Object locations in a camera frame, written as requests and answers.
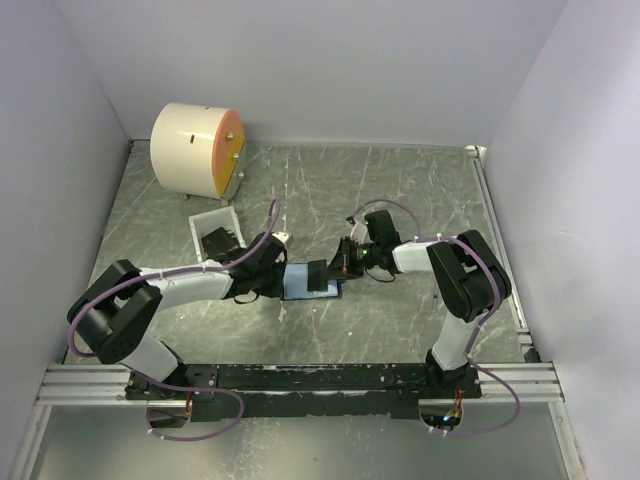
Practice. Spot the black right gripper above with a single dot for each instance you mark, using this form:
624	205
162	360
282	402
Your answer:
342	266

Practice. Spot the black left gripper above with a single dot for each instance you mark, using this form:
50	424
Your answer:
277	289

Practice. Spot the blue leather card holder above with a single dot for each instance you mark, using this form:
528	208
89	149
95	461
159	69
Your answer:
295	283

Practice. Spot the black card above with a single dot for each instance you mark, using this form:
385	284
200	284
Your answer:
317	276
219	243

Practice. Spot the white plastic card tray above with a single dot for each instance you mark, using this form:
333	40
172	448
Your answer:
205	223

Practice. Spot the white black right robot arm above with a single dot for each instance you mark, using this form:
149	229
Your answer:
470	279

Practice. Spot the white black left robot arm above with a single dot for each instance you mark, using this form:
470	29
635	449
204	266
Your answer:
112	317

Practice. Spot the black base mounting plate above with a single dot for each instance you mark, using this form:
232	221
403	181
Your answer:
281	391

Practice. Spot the white round mini drawer cabinet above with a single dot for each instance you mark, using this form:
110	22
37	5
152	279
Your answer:
198	150

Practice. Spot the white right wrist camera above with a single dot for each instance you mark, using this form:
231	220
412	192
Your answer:
358	230

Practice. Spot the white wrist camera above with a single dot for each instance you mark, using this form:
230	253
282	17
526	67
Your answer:
282	237
358	230

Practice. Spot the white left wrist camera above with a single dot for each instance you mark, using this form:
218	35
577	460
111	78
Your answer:
282	237

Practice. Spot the aluminium extrusion rail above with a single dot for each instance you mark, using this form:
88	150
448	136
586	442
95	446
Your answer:
102	385

